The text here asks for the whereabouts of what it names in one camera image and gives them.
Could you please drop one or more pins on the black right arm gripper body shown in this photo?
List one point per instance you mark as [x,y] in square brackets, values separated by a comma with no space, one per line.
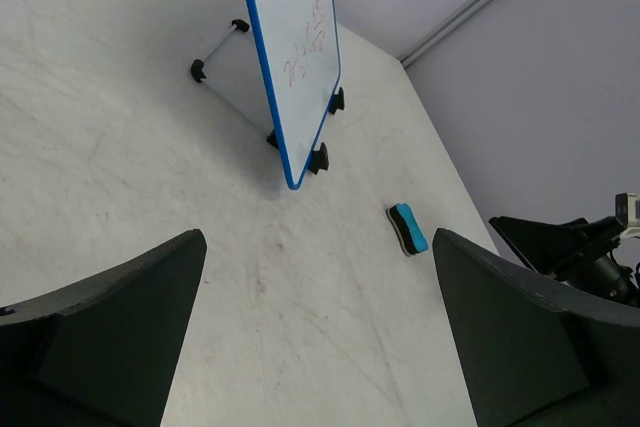
[585,261]

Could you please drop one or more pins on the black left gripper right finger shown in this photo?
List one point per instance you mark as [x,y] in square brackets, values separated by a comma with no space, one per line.
[533,351]

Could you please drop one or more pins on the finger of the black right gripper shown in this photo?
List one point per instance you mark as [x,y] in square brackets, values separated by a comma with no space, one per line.
[541,247]

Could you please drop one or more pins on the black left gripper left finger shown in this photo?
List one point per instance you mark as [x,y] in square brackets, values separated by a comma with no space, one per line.
[102,351]

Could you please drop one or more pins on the blue black whiteboard eraser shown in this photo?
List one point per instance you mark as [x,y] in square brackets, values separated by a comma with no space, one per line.
[410,235]

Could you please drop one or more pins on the blue framed whiteboard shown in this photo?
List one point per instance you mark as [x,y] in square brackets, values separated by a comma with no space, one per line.
[301,44]

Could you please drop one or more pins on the whiteboard stand with black feet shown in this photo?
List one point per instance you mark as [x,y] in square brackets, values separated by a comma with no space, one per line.
[234,70]

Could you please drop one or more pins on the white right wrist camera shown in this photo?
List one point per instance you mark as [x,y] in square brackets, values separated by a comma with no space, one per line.
[627,213]

